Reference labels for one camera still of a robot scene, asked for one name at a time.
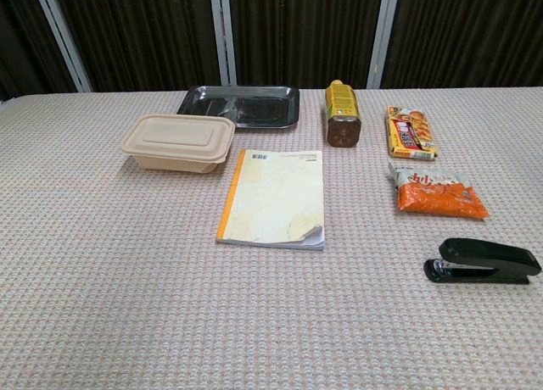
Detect black stapler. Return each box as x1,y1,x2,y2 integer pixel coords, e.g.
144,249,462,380
423,237,543,286

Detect pale yellow notebook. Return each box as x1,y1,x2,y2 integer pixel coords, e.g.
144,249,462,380
216,148,326,252

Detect black metal tray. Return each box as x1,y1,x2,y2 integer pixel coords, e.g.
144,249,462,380
176,84,301,131

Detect yellow label tea bottle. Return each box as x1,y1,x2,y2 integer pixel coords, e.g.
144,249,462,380
324,80,363,148

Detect beige lidded food container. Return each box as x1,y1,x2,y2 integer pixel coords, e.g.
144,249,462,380
120,113,237,176

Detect yellow biscuit box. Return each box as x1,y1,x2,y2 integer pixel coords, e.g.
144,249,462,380
383,105,439,160

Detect orange snack bag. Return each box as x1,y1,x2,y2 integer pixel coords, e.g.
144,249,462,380
388,162,490,220

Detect woven beige tablecloth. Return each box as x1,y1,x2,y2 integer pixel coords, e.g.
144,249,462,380
0,86,543,390

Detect dark pleated curtain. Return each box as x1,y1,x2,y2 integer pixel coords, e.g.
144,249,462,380
0,0,543,101

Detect grey metal post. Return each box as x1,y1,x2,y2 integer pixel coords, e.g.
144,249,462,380
366,0,402,89
209,0,237,86
32,0,93,93

